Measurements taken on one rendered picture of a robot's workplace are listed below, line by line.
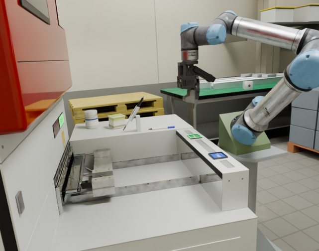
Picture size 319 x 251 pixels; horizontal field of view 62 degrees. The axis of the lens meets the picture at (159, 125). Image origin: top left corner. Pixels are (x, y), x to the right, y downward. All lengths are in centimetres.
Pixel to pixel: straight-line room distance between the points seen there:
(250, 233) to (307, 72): 55
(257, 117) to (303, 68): 30
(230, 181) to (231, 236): 17
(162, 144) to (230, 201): 56
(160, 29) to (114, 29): 73
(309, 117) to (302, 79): 272
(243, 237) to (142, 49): 367
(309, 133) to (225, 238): 292
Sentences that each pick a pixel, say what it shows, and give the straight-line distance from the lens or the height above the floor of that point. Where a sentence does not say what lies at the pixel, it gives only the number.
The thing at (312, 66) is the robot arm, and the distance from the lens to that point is 98.
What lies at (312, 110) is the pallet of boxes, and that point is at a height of 60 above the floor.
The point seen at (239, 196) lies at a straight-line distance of 96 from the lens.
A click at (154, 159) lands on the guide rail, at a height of 85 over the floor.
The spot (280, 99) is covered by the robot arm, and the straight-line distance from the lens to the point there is 110.
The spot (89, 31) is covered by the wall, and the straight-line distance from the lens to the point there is 417.
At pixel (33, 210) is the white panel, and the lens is 70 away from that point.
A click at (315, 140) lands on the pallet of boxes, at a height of 25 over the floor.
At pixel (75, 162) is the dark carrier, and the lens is 126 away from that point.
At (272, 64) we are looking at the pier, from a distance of 532.
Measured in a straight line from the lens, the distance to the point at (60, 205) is 97.
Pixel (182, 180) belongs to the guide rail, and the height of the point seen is 85.
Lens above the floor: 134
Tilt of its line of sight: 15 degrees down
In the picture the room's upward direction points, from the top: 3 degrees counter-clockwise
